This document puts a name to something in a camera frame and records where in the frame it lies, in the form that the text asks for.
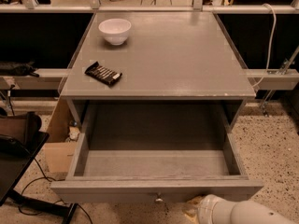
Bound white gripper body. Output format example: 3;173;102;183
197;194;235;224

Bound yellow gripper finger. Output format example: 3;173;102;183
184;213;199;224
188;196;204;205

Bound grey top drawer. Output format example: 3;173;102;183
51;103;263;203

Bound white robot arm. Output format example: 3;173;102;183
183;194;296;224

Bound grey drawer cabinet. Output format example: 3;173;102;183
61;11;255;147

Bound cardboard box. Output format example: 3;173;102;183
43;99;77;173

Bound black snack bar packet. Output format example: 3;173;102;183
85;62;122;86

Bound black side table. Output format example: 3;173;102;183
0;132;78;224

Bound white ceramic bowl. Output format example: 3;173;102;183
98;19;132;46

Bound brown bag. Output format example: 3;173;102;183
0;112;42;147

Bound metal railing frame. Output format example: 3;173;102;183
0;0;299;117

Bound black floor cable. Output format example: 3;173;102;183
17;157;94;224

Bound white cable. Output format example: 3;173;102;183
251;3;278;89

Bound black cloth on rail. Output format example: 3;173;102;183
0;61;39;77

